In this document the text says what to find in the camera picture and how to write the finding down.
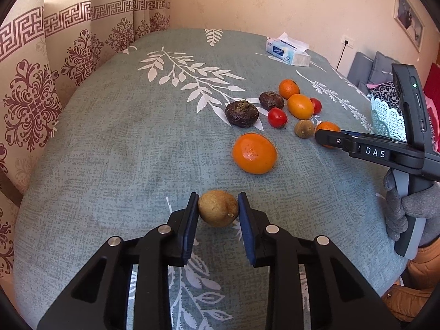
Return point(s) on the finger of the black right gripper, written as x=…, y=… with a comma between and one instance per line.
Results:
x=343, y=139

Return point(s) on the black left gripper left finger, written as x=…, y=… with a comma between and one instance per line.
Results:
x=97, y=297

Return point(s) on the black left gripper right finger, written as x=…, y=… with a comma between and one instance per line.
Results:
x=339, y=295

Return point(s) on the orange tangerine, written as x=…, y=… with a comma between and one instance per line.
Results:
x=327, y=126

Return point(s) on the small brown kiwi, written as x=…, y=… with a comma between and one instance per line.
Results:
x=304, y=129

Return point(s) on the red cherry tomato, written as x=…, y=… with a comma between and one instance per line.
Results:
x=316, y=105
x=277, y=118

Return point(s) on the oval orange fruit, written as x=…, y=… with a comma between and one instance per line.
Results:
x=300, y=106

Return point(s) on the small round orange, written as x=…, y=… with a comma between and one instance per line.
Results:
x=288, y=88

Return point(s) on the small dark water chestnut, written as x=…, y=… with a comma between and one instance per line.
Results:
x=269, y=100

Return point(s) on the large orange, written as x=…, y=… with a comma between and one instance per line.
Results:
x=254, y=153

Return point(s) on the large dark water chestnut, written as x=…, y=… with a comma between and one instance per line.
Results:
x=241, y=113

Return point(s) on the brown kiwi fruit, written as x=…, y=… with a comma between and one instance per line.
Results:
x=218, y=208

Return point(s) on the grey gloved right hand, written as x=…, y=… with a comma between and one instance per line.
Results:
x=422, y=204

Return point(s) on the light blue lattice basket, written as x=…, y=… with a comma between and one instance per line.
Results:
x=387, y=121

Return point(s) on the leopard print cloth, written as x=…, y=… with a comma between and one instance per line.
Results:
x=386, y=92

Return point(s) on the red headboard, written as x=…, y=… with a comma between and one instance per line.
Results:
x=432, y=85

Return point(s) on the blue white tissue box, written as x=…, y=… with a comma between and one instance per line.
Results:
x=288, y=50

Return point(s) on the beige patterned curtain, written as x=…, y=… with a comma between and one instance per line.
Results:
x=48, y=49

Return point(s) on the grey padded bed frame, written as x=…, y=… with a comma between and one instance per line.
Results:
x=365, y=70

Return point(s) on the white wall socket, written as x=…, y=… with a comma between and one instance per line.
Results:
x=348, y=41

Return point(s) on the framed wall picture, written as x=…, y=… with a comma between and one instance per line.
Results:
x=408, y=19

